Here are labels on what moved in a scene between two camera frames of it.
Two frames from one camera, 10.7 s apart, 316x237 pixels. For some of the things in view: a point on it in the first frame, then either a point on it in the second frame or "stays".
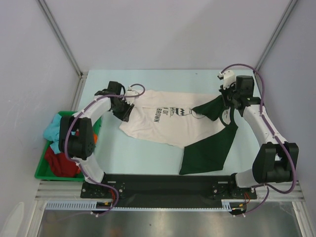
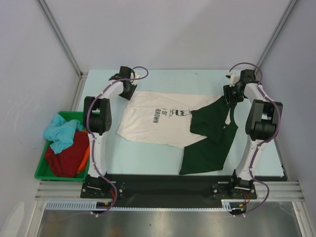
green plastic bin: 43,174 stays
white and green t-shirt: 203,125 stays
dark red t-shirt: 60,165 stays
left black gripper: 125,115 → 128,96
